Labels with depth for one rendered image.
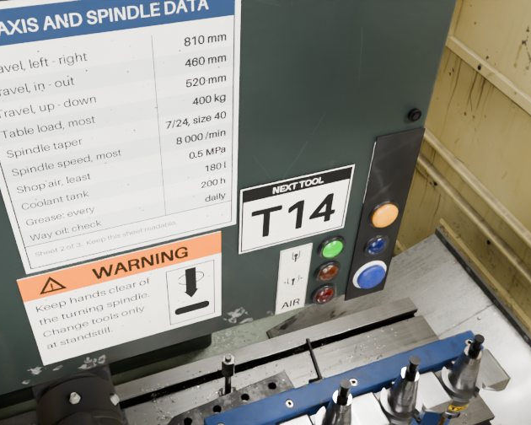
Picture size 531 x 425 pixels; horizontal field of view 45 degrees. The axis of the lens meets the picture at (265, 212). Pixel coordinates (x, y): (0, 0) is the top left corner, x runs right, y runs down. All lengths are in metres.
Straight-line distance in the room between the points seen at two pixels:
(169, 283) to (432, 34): 0.28
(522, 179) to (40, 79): 1.27
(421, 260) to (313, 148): 1.34
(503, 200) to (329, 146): 1.13
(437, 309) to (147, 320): 1.25
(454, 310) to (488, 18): 0.71
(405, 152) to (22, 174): 0.30
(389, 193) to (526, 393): 1.11
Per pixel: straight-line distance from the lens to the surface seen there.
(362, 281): 0.63
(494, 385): 1.10
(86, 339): 0.56
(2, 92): 0.40
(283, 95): 0.45
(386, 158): 0.53
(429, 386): 1.06
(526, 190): 1.53
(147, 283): 0.53
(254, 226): 0.52
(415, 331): 1.53
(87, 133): 0.42
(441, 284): 1.76
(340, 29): 0.45
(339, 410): 0.93
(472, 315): 1.71
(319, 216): 0.54
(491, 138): 1.59
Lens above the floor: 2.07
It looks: 42 degrees down
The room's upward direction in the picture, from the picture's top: 4 degrees clockwise
